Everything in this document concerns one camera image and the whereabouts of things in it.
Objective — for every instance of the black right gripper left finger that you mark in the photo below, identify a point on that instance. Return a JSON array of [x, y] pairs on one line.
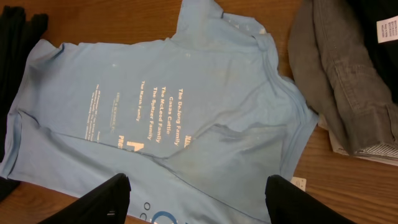
[[107, 203]]

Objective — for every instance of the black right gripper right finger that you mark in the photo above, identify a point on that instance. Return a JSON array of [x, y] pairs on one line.
[[287, 204]]

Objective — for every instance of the light blue t-shirt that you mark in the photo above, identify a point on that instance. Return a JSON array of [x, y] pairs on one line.
[[198, 122]]

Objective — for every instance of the folded grey garment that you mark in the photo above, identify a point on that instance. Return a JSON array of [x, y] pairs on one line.
[[332, 68]]

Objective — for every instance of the black garment at left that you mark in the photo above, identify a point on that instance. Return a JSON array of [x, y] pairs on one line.
[[18, 37]]

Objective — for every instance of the folded black garment on stack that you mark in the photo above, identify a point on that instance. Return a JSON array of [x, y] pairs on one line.
[[379, 22]]

